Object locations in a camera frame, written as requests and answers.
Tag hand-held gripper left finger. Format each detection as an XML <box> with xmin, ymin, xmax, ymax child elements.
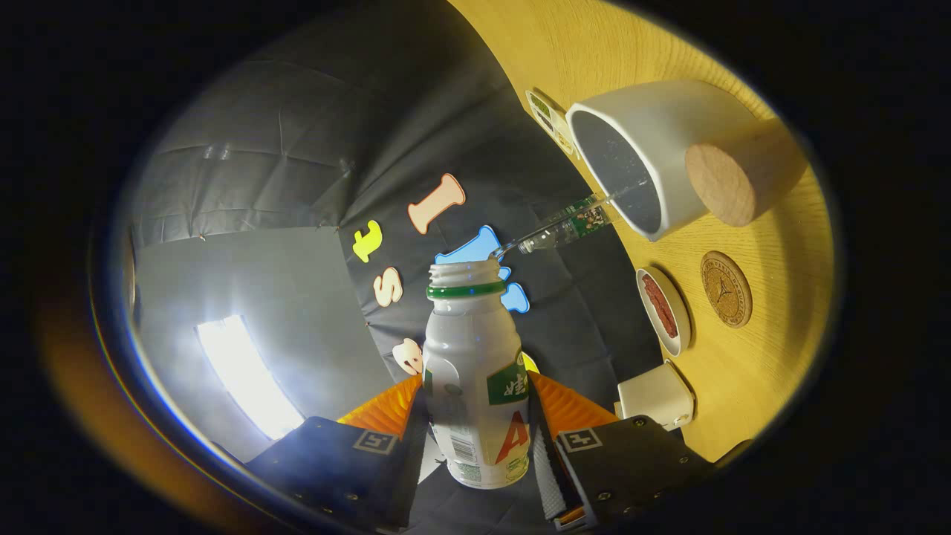
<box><xmin>245</xmin><ymin>374</ymin><xmax>430</xmax><ymax>532</ymax></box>

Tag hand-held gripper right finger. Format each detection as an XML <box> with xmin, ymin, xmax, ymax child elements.
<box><xmin>528</xmin><ymin>372</ymin><xmax>718</xmax><ymax>530</ymax></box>

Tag white juice bottle green label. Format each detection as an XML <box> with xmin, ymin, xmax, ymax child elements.
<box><xmin>422</xmin><ymin>260</ymin><xmax>531</xmax><ymax>490</ymax></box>

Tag round cork coaster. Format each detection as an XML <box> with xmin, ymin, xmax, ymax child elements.
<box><xmin>700</xmin><ymin>250</ymin><xmax>753</xmax><ymax>329</ymax></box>

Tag white cup with wooden handle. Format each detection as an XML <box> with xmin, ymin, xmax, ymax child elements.
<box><xmin>565</xmin><ymin>80</ymin><xmax>809</xmax><ymax>242</ymax></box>

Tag clear plastic water bottle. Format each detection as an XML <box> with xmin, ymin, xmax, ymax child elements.
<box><xmin>492</xmin><ymin>193</ymin><xmax>617</xmax><ymax>261</ymax></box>

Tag cream toaster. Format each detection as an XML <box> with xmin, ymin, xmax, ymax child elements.
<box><xmin>614</xmin><ymin>361</ymin><xmax>695</xmax><ymax>432</ymax></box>

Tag red meat strips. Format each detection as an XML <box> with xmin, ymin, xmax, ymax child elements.
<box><xmin>641</xmin><ymin>273</ymin><xmax>678</xmax><ymax>340</ymax></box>

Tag round white plate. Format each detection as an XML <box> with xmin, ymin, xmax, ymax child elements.
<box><xmin>636</xmin><ymin>267</ymin><xmax>692</xmax><ymax>357</ymax></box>

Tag white divided dish with beans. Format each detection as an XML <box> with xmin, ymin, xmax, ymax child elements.
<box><xmin>525</xmin><ymin>90</ymin><xmax>578</xmax><ymax>158</ymax></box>

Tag black backdrop cloth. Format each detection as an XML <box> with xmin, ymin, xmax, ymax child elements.
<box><xmin>126</xmin><ymin>0</ymin><xmax>666</xmax><ymax>532</ymax></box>

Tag wooden table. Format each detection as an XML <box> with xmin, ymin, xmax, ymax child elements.
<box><xmin>446</xmin><ymin>0</ymin><xmax>834</xmax><ymax>465</ymax></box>

